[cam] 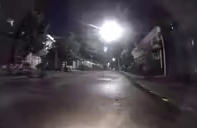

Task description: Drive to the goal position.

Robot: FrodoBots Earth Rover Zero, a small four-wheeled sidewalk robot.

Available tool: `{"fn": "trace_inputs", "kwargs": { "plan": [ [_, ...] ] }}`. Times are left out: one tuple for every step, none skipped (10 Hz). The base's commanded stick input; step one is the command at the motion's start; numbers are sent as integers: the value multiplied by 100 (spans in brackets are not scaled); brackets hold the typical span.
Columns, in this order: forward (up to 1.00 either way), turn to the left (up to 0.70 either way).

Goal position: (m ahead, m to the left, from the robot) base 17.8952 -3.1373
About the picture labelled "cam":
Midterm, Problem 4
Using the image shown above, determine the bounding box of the pale kerb strip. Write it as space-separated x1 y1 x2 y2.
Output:
119 71 174 104

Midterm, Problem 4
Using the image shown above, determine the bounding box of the street lamp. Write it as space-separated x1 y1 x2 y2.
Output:
82 20 124 72

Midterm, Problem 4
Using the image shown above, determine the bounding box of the pale building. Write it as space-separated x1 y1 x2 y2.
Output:
129 25 168 77

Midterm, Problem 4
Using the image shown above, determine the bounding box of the row of dark trees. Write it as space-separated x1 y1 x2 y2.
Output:
0 9 104 75

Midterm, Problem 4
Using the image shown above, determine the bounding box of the dark asphalt road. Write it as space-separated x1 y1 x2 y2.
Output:
0 69 194 128

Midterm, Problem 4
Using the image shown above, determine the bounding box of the dark pavement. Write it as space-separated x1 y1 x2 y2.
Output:
125 72 197 128

